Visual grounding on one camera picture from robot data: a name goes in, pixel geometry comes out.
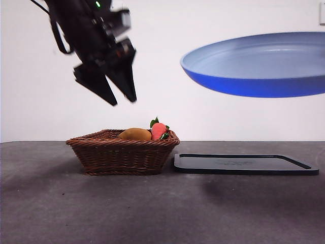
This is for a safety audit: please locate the blue round plate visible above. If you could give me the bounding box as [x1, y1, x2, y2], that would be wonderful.
[180, 32, 325, 99]

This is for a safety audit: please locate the orange carrot with green leaves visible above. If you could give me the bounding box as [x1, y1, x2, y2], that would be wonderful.
[149, 116, 170, 140]

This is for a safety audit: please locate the brown wicker basket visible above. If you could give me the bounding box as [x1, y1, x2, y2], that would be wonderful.
[66, 129, 180, 176]

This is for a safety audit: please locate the black flat tray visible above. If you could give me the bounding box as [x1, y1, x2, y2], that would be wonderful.
[174, 153, 319, 176]

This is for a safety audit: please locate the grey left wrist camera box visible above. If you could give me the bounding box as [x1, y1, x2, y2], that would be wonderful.
[111, 9, 132, 29]

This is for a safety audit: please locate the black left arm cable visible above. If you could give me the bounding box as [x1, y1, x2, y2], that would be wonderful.
[50, 17, 71, 54]

